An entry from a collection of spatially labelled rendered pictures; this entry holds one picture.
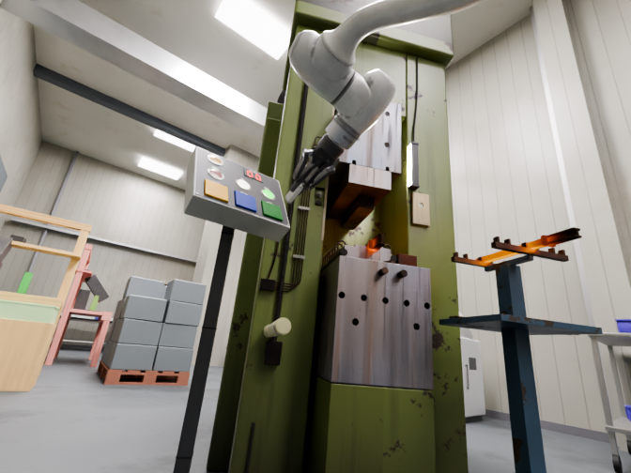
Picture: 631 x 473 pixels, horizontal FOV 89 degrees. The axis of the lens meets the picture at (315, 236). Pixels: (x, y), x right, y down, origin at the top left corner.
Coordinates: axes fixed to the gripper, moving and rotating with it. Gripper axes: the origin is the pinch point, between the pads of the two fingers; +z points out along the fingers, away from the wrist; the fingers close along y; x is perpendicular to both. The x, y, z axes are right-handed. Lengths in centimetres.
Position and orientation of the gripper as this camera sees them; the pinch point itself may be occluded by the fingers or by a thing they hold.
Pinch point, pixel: (294, 192)
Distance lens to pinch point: 101.4
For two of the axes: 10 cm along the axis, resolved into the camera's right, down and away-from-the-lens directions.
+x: -3.0, -6.7, 6.8
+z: -6.2, 6.8, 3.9
